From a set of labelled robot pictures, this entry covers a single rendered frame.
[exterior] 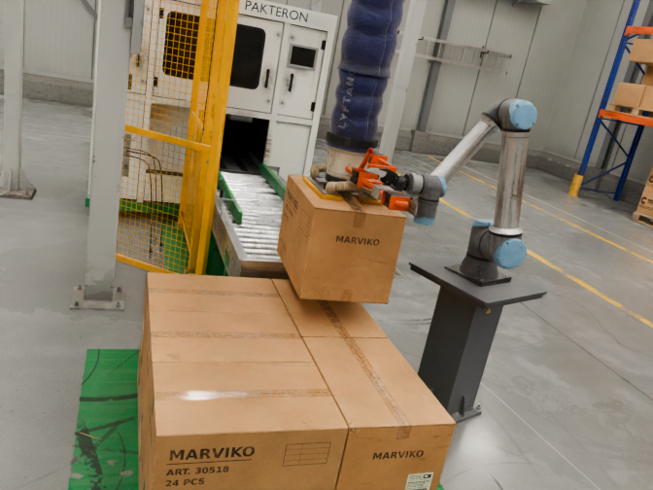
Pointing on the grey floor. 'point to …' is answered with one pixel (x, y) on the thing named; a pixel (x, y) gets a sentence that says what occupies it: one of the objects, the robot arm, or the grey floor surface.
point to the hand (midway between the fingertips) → (366, 179)
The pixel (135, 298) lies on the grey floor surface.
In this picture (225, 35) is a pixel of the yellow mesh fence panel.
